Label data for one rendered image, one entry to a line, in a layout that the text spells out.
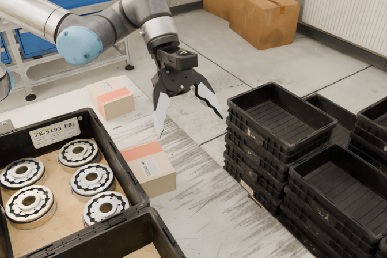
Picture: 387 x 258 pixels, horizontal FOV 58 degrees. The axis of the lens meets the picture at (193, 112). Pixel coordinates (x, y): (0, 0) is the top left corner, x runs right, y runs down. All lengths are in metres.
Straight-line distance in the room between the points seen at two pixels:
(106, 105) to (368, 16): 2.49
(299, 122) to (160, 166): 0.87
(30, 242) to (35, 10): 0.48
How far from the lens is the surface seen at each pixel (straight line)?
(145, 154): 1.06
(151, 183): 0.99
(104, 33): 0.75
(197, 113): 2.50
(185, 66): 0.65
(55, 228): 0.87
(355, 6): 3.36
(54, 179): 0.97
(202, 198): 1.03
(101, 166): 0.92
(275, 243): 0.97
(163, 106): 0.70
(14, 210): 0.90
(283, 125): 1.67
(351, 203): 1.56
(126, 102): 1.33
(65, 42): 0.72
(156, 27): 0.75
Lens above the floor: 1.50
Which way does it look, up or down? 37 degrees down
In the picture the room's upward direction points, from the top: straight up
